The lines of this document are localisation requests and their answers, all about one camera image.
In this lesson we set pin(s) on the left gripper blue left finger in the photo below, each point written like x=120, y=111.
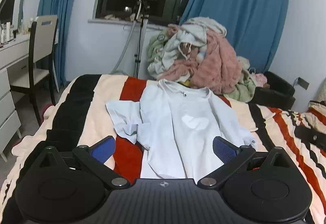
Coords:
x=93, y=159

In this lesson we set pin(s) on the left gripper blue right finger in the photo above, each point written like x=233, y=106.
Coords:
x=234, y=159

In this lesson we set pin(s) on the white t-shirt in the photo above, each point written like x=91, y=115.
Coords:
x=176, y=126

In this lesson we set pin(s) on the striped fleece blanket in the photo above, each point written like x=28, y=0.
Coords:
x=80, y=118

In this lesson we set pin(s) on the black armchair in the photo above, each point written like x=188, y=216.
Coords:
x=279, y=94

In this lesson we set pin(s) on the pink small garment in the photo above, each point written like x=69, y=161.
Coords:
x=259, y=79

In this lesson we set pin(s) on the pink fluffy blanket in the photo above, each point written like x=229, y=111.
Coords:
x=218, y=68

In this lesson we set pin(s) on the beige black chair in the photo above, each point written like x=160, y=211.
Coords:
x=40, y=61

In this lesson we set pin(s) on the grey white hoodie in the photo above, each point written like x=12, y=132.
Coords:
x=177, y=42

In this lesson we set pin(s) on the cosmetic bottles on dresser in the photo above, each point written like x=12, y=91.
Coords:
x=10, y=36

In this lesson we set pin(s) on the garment steamer stand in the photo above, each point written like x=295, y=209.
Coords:
x=140, y=20

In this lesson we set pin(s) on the right blue curtain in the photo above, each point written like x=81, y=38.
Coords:
x=254, y=27

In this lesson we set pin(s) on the wavy vanity mirror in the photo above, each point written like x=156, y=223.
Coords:
x=12, y=11

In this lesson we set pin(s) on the black wall socket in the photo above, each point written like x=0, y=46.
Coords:
x=302, y=83

